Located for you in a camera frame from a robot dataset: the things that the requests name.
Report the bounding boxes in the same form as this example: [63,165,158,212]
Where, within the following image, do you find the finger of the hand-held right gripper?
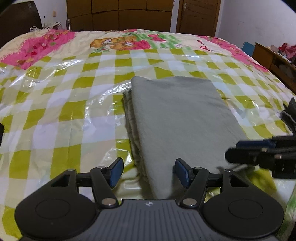
[235,135,296,149]
[225,144,296,166]

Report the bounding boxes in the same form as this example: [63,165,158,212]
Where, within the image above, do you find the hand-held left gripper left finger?
[49,158,125,208]

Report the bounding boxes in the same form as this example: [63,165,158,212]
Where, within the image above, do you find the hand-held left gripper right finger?
[174,159,249,207]

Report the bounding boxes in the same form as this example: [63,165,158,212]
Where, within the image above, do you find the grey-green pants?
[122,75,249,201]

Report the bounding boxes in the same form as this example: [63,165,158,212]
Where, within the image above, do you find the black grey glove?
[280,97,296,135]

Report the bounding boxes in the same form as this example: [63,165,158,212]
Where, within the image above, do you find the printed checkered blanket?
[0,29,296,241]

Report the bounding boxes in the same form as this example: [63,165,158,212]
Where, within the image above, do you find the wooden cabinet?
[252,42,296,94]

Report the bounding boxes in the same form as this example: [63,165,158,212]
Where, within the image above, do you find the blue foam mat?
[242,41,255,56]

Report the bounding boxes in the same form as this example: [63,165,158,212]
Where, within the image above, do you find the pile of colourful clothes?
[268,43,296,63]

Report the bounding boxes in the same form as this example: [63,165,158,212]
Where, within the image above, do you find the wooden door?
[176,0,221,37]

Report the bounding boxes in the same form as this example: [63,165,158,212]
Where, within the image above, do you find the wooden wardrobe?
[67,0,173,32]

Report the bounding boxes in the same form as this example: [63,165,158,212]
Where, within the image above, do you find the dark wooden headboard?
[0,1,42,48]

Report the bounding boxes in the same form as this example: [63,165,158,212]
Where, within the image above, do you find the white cables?
[30,21,63,32]

